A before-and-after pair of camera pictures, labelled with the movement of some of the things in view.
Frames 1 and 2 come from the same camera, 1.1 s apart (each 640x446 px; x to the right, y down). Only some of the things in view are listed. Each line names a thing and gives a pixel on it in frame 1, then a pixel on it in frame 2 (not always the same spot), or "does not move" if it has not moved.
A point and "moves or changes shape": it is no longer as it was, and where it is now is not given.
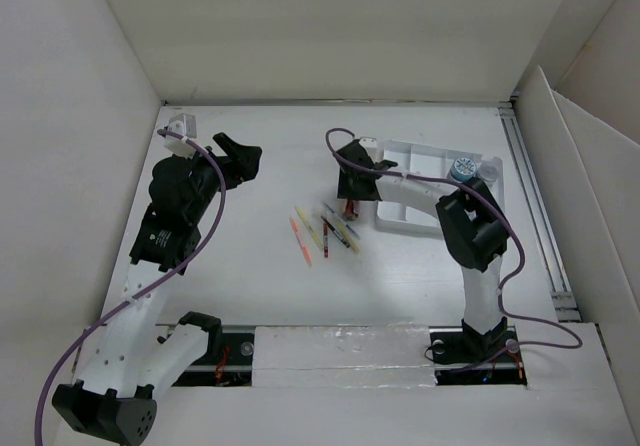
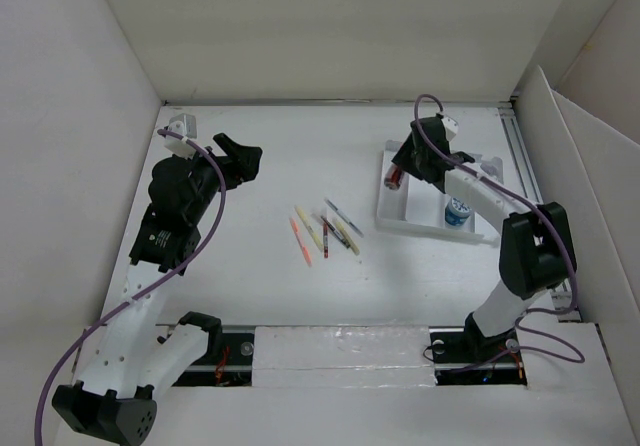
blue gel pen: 341,221 moves or changes shape
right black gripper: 345,188 → 403,157
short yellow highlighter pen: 348,237 does not move
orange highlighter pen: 305,252 does not move
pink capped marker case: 352,209 moves or changes shape
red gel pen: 325,240 does not move
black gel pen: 335,232 does not move
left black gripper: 239,163 does not move
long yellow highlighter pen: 314,234 does not move
